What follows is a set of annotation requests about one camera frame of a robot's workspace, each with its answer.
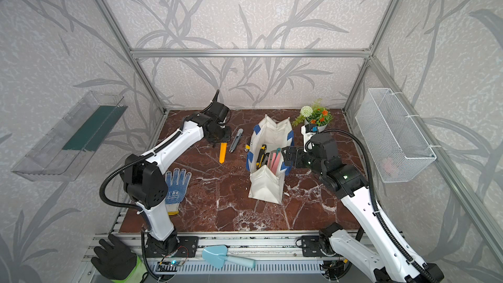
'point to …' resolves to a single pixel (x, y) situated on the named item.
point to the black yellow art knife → (260, 156)
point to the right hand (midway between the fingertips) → (291, 148)
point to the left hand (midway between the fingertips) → (228, 137)
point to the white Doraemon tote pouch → (264, 185)
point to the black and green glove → (115, 262)
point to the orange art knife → (223, 152)
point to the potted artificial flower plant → (317, 116)
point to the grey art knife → (239, 133)
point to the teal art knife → (278, 150)
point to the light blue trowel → (216, 255)
